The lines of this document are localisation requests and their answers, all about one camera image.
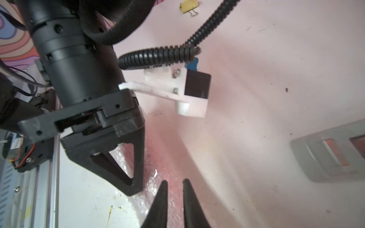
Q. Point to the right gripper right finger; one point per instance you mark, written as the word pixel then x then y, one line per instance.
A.
pixel 194 216

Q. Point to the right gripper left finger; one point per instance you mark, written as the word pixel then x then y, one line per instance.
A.
pixel 158 214

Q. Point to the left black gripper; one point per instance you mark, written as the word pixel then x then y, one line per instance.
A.
pixel 99 126

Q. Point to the bubble wrap sheet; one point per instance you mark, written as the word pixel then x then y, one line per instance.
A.
pixel 167 159

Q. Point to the grey tape dispenser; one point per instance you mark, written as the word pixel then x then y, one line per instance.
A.
pixel 333 155

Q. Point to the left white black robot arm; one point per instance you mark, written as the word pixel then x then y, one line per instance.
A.
pixel 75 42

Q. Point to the yellow binder clip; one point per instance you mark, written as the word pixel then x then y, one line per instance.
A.
pixel 189 6

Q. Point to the aluminium front rail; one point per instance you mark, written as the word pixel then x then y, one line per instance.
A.
pixel 31 199

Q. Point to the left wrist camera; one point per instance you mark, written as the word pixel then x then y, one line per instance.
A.
pixel 187 87

